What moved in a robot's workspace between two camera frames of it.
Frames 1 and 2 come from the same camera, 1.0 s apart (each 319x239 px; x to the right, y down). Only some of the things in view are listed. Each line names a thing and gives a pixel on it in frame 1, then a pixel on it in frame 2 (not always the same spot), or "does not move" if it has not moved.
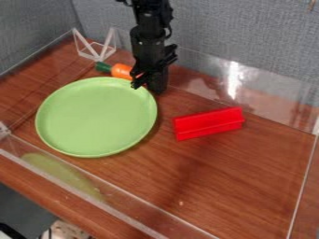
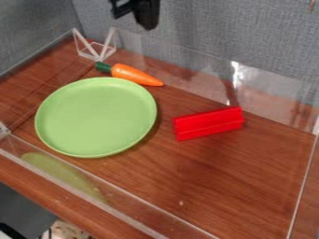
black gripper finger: [141, 77] -> [122, 10]
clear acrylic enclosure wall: [218, 154] does not move
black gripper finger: [158, 80] -> [146, 10]
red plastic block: [205, 123] does not move
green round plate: [97, 118] does not move
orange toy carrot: [121, 70] does not move
